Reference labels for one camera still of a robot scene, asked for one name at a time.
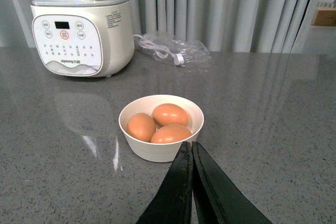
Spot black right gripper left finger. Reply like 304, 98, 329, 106
137, 142, 193, 223

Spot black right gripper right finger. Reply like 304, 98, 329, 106
192, 142, 271, 223

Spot brown egg front in bowl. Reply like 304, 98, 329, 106
151, 124, 192, 144

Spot brown egg in bowl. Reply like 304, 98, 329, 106
152, 103, 189, 126
151, 124, 192, 144
127, 113, 156, 142

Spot brown egg left in bowl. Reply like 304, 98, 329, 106
127, 113, 156, 142

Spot brown egg back in bowl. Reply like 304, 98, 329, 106
152, 103, 189, 126

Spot brown cardboard box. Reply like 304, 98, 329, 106
311, 7, 335, 27

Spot white ceramic bowl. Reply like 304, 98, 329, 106
119, 94, 204, 163

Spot clear plastic bag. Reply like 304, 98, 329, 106
133, 31, 214, 69

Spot grey curtain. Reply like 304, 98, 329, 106
130, 0, 318, 54

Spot cream soy milk maker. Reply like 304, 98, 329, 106
31, 0, 134, 77

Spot white power cable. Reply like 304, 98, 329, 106
133, 34, 185, 67

